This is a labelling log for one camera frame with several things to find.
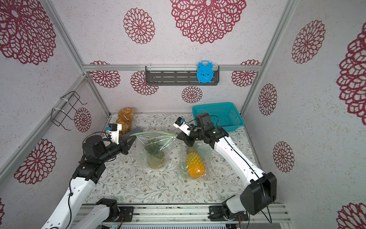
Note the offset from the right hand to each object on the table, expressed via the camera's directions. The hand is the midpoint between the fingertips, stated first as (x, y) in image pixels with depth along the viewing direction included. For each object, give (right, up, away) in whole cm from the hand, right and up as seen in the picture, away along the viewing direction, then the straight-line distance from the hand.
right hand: (178, 133), depth 75 cm
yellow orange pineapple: (+9, -17, +6) cm, 21 cm away
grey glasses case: (-35, +1, +31) cm, 46 cm away
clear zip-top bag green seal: (-6, -3, -1) cm, 7 cm away
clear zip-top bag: (+17, -13, +18) cm, 28 cm away
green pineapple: (-12, -12, +2) cm, 17 cm away
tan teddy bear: (-40, +11, +29) cm, 50 cm away
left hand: (-22, -2, -3) cm, 22 cm away
